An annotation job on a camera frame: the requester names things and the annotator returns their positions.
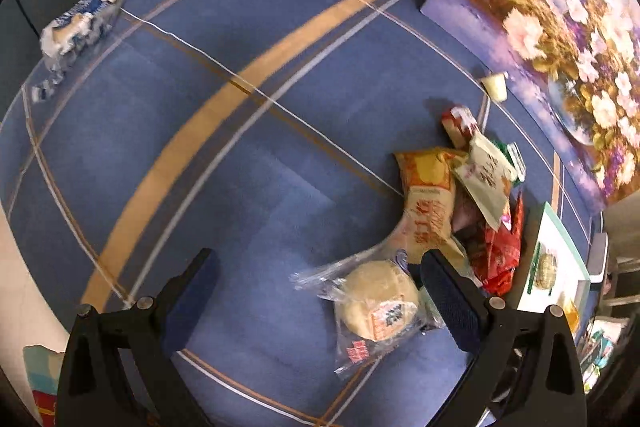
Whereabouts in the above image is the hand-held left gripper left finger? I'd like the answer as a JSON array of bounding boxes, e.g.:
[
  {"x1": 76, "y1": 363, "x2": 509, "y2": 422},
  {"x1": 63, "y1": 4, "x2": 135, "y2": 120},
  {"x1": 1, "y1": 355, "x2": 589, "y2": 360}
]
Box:
[{"x1": 56, "y1": 248, "x2": 221, "y2": 427}]

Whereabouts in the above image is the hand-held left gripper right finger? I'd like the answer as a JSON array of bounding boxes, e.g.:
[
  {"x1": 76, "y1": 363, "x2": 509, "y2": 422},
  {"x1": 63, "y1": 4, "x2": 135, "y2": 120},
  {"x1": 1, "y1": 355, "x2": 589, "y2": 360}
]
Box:
[{"x1": 419, "y1": 248, "x2": 587, "y2": 427}]

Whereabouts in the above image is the clear round pastry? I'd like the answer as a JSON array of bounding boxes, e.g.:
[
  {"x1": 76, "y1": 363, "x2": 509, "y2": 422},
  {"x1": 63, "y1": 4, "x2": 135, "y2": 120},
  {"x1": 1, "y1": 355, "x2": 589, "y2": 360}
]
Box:
[{"x1": 291, "y1": 249, "x2": 446, "y2": 383}]

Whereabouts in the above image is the orange snack packet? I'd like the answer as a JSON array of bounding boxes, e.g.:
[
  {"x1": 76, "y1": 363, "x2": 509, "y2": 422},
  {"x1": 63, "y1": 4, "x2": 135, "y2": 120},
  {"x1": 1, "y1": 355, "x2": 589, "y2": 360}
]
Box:
[{"x1": 394, "y1": 148, "x2": 468, "y2": 265}]

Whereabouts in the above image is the white green cardboard box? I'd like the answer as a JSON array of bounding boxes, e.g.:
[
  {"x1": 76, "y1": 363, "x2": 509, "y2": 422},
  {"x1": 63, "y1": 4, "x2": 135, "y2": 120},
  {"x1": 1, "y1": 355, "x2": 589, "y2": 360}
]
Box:
[{"x1": 517, "y1": 202, "x2": 592, "y2": 343}]

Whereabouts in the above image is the cream green snack packet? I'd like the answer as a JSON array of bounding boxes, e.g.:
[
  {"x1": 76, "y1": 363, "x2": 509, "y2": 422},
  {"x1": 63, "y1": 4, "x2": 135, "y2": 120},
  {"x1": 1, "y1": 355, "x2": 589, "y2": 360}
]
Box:
[{"x1": 447, "y1": 132, "x2": 516, "y2": 230}]

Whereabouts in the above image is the brown red snack packet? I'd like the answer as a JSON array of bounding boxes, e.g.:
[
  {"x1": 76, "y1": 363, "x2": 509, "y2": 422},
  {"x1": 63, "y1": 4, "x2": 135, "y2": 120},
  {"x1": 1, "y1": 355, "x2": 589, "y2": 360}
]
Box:
[{"x1": 441, "y1": 106, "x2": 483, "y2": 150}]

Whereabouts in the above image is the dark purple snack packet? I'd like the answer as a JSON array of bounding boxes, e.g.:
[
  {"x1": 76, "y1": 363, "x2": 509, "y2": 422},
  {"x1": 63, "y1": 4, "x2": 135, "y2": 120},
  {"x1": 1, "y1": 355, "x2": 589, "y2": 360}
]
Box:
[{"x1": 452, "y1": 196, "x2": 487, "y2": 235}]

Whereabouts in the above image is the blue plaid tablecloth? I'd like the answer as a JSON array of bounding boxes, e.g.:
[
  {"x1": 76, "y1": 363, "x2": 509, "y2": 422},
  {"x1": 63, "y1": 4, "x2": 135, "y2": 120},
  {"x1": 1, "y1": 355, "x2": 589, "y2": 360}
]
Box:
[{"x1": 0, "y1": 0, "x2": 606, "y2": 427}]

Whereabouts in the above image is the colourful printed bag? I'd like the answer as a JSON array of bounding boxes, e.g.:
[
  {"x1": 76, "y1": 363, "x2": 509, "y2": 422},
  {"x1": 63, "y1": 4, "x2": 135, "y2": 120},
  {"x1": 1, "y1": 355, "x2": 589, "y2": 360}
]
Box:
[{"x1": 22, "y1": 346, "x2": 66, "y2": 425}]

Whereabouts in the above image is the small cream jelly cup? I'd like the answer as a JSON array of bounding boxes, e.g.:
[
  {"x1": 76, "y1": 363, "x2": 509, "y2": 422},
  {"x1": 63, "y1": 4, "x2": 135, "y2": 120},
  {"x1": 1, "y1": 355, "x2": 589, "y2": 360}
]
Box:
[{"x1": 481, "y1": 72, "x2": 510, "y2": 102}]

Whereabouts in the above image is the flower painting canvas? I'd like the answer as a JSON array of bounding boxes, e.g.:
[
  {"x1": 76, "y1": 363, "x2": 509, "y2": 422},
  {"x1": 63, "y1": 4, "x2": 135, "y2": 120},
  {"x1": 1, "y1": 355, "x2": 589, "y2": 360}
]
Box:
[{"x1": 420, "y1": 0, "x2": 640, "y2": 208}]

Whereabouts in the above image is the blue white tissue pack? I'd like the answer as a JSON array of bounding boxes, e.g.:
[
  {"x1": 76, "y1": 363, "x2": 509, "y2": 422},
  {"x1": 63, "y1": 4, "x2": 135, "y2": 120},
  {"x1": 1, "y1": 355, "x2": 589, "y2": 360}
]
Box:
[{"x1": 30, "y1": 0, "x2": 126, "y2": 105}]

